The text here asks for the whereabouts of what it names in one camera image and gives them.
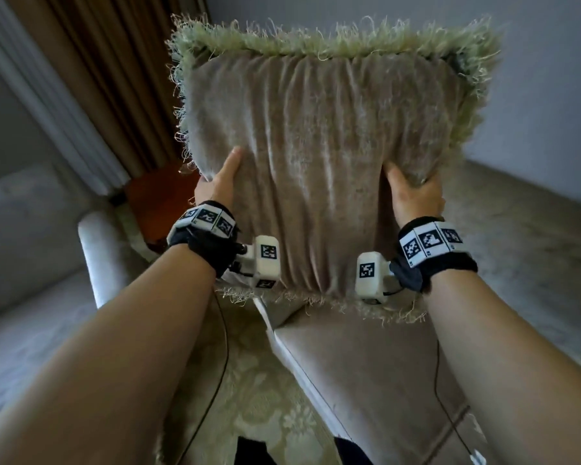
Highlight white sheer curtain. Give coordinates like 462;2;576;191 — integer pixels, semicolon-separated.
0;0;131;196

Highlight black cable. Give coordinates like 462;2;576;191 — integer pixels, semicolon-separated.
174;290;230;465
433;336;487;465

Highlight brown wooden side table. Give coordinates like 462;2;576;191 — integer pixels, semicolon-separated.
123;162;204;254

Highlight person's right forearm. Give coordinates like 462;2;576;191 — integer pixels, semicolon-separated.
425;268;581;465

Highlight person's right hand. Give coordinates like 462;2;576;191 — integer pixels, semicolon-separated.
382;161;447;229

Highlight black marker wristband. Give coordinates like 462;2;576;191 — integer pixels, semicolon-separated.
167;201;238;279
390;216;479;293

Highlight brown curtain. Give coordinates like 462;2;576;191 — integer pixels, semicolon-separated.
2;0;209;180

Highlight beige upholstered armchair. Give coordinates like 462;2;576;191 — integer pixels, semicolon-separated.
254;160;581;465

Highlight person's left forearm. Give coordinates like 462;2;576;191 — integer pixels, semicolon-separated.
0;244;219;465

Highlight beige fringed cushion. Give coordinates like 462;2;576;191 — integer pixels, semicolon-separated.
165;13;502;327

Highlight person's left hand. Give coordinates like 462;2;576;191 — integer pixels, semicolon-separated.
194;146;246;210

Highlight grey sofa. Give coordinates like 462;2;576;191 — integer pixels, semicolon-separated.
0;162;148;431

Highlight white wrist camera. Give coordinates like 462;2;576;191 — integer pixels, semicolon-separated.
221;235;281;290
356;252;403;305

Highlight person's dark trousers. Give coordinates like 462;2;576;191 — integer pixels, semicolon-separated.
232;435;374;465

